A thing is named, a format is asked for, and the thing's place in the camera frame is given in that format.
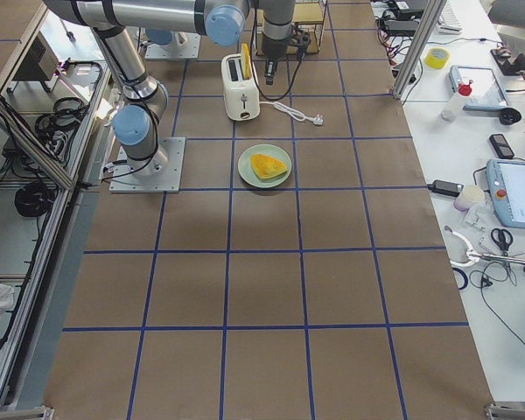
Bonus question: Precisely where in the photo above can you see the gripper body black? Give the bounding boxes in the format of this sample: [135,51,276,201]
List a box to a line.
[262,17,291,59]

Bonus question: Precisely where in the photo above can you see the white toaster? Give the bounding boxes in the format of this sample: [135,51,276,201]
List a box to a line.
[220,53,260,122]

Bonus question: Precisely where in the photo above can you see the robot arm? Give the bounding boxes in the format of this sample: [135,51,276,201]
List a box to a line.
[145,28,188,46]
[46,1,295,175]

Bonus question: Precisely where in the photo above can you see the bread slice in toaster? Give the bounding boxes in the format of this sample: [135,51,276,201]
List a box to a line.
[241,43,252,81]

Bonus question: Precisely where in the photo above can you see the green plate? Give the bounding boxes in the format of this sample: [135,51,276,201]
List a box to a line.
[238,144,292,188]

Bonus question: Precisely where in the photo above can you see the bread slice on plate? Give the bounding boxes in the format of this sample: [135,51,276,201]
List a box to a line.
[249,153,288,180]

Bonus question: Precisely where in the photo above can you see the yellow tape roll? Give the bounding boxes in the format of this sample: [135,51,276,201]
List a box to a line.
[424,47,450,70]

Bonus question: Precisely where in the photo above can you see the squeeze bottle red cap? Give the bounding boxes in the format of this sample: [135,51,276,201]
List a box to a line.
[440,80,473,122]

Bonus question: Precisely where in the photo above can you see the teach pendant far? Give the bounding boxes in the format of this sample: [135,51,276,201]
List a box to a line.
[449,65,510,111]

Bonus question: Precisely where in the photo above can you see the teach pendant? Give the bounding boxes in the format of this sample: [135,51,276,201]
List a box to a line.
[486,158,525,228]
[449,65,510,111]

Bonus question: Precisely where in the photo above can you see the black power adapter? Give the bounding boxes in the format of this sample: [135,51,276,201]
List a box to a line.
[427,179,463,197]

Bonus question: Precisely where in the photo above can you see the grey control box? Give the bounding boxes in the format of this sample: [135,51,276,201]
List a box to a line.
[7,31,59,93]

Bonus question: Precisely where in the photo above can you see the white paper cup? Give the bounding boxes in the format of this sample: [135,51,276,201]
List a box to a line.
[453,185,485,212]

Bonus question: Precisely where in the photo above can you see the black round cap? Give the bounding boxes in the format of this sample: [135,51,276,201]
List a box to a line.
[499,108,522,126]

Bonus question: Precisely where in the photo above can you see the black phone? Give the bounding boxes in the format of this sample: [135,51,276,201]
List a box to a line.
[489,134,515,159]

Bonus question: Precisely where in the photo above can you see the teach pendant near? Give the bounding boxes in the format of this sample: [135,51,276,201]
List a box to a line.
[486,158,525,228]

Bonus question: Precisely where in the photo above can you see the blue tape roll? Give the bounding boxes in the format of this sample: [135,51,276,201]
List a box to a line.
[451,267,469,291]

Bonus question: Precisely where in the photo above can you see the black scissors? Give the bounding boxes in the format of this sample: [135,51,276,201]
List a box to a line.
[490,227,514,256]

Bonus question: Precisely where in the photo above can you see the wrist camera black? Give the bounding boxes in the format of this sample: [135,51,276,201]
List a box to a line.
[289,27,312,62]

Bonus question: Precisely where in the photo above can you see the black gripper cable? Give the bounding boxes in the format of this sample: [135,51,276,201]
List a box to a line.
[255,47,304,102]

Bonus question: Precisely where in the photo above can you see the wire basket wooden shelf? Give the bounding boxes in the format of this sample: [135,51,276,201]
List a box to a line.
[255,0,327,57]

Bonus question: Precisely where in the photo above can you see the white toaster power cable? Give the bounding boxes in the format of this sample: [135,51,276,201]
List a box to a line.
[259,100,326,128]

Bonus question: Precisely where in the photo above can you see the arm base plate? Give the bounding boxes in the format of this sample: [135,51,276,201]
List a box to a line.
[143,32,200,60]
[108,136,186,193]

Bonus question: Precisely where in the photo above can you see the aluminium frame post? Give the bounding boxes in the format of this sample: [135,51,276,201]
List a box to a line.
[391,0,446,99]

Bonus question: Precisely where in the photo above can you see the coiled black cable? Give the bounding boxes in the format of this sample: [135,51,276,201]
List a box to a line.
[14,179,56,218]

